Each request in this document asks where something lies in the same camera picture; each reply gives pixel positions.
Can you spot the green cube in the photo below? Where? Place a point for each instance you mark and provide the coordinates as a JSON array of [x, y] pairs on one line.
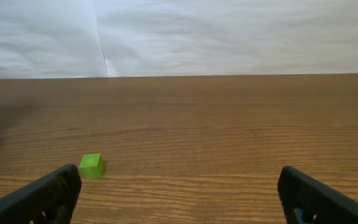
[[90, 168]]

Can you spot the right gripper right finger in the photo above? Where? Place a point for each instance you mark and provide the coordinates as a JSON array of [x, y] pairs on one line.
[[322, 202]]

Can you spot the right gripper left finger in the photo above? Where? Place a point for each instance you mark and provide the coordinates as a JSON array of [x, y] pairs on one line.
[[26, 205]]

